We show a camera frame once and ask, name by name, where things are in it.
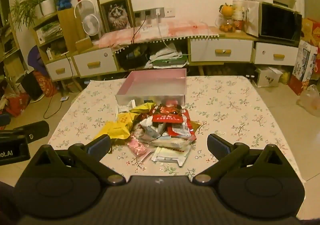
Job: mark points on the pink cloth runner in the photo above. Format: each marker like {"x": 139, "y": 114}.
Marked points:
{"x": 175, "y": 28}

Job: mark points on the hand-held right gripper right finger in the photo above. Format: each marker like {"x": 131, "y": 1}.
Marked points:
{"x": 220, "y": 146}

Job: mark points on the wooden shelf cabinet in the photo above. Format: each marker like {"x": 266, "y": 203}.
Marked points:
{"x": 70, "y": 27}

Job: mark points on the wall socket panel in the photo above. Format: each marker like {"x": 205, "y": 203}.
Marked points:
{"x": 147, "y": 12}

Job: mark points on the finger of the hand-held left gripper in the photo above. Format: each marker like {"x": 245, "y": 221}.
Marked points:
{"x": 4, "y": 120}
{"x": 35, "y": 130}

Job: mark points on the stack of paper cups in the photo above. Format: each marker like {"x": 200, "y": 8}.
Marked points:
{"x": 238, "y": 15}

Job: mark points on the orange fruit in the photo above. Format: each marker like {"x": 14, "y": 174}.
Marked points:
{"x": 227, "y": 10}

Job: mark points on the red yellow gift boxes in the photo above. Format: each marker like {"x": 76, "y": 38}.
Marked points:
{"x": 311, "y": 31}

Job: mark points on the framed cat picture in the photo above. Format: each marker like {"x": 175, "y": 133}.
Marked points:
{"x": 117, "y": 15}

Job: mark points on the white desk fan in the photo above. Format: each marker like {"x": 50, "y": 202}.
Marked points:
{"x": 90, "y": 24}

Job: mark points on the white cloth cover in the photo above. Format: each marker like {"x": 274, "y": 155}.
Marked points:
{"x": 252, "y": 18}

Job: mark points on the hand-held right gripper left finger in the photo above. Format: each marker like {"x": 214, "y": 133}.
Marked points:
{"x": 99, "y": 144}

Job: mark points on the pile of snack packets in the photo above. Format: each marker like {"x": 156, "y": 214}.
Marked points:
{"x": 165, "y": 118}

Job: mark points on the red patterned bag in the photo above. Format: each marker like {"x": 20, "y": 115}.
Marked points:
{"x": 45, "y": 85}

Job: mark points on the small white drawer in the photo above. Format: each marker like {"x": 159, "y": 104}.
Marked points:
{"x": 60, "y": 68}

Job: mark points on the floral tablecloth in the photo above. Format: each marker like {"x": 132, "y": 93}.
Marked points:
{"x": 237, "y": 105}

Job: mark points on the black floor appliance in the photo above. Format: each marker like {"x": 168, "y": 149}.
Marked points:
{"x": 32, "y": 87}

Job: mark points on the clear plastic bag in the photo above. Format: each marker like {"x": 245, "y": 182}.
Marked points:
{"x": 310, "y": 101}

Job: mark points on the jar of small oranges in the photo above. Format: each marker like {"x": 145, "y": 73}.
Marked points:
{"x": 227, "y": 25}

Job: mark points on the wide white drawer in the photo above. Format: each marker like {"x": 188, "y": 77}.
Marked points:
{"x": 221, "y": 50}

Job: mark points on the small wooden box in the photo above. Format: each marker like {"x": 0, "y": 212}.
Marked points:
{"x": 83, "y": 44}

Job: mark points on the stack of plastic bags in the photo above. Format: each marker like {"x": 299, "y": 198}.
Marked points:
{"x": 167, "y": 57}

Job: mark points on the low wooden cabinet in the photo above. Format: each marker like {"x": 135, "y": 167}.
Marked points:
{"x": 253, "y": 51}

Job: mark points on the white cardboard box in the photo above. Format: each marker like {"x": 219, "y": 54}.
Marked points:
{"x": 268, "y": 77}

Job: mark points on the pink cardboard box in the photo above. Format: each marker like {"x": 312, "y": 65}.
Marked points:
{"x": 150, "y": 100}

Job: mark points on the black bag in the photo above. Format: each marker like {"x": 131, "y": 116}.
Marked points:
{"x": 132, "y": 58}

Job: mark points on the colourful gift box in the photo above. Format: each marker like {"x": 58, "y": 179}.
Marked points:
{"x": 303, "y": 70}

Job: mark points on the black microwave oven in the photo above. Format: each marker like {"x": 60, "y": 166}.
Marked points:
{"x": 280, "y": 22}

